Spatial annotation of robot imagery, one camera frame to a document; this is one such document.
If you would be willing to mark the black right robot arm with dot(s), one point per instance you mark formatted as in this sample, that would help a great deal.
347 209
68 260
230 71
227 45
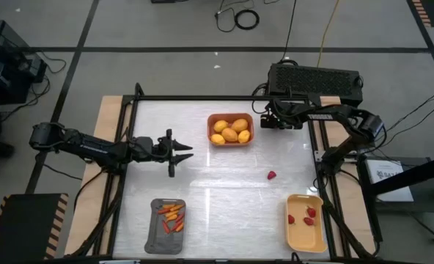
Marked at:
349 117

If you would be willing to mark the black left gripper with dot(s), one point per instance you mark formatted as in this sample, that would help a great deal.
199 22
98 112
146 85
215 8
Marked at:
151 148

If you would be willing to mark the yellow orange mango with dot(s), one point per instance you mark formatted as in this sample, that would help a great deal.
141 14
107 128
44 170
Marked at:
239 125
229 134

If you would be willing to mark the grey plastic basket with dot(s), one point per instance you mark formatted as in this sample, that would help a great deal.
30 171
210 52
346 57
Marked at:
162 243

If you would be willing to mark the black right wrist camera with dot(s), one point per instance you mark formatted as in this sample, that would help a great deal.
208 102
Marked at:
267 121

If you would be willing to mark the black equipment cart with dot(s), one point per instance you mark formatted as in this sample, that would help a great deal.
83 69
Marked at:
4 73

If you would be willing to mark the black metal beam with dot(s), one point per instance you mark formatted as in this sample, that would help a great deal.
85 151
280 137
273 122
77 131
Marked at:
415 176

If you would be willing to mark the orange mini pepper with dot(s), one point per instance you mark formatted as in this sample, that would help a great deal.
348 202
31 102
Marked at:
163 211

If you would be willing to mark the light wooden table board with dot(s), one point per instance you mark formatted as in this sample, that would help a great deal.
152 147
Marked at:
107 113

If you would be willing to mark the orange plastic basket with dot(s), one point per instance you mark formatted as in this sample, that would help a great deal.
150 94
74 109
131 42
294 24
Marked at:
211 144

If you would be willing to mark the dark grey stand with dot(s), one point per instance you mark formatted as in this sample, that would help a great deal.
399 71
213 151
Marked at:
422 205

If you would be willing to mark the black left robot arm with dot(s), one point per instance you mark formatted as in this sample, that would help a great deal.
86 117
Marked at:
85 146

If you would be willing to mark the yellow lemon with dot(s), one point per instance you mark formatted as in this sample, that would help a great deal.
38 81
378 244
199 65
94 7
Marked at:
244 136
220 125
217 139

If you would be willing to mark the yellow plastic basket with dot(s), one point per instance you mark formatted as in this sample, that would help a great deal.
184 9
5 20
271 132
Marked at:
305 238

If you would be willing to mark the red strawberry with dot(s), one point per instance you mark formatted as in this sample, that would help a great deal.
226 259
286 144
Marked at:
291 219
271 175
311 211
308 221

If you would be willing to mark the red mini pepper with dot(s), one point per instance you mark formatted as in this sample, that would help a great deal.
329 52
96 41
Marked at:
180 217
165 227

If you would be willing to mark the orange sweet potato toy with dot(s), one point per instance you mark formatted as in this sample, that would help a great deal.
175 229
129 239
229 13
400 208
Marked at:
176 225

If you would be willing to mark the black perforated computer case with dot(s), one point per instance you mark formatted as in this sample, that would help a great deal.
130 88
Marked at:
312 80

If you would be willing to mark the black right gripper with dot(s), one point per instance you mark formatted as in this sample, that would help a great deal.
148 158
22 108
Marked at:
286 115

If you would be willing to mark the white printed sheet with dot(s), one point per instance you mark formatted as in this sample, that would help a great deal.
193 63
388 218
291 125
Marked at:
389 183

